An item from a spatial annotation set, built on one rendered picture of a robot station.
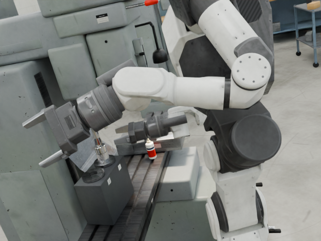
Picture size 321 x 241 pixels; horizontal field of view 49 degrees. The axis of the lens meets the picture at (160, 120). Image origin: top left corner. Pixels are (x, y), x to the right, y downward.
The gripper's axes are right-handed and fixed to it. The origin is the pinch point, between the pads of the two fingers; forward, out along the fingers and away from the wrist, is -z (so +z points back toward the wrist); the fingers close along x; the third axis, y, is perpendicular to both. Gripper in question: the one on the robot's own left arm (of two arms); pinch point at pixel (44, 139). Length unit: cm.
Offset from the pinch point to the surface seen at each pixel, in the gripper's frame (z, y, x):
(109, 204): -6, -61, -9
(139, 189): 4, -83, -5
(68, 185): -30, -101, 18
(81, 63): 8, -66, 54
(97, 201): -10, -59, -6
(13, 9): -99, -458, 477
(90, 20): 21, -53, 62
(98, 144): 0, -59, 14
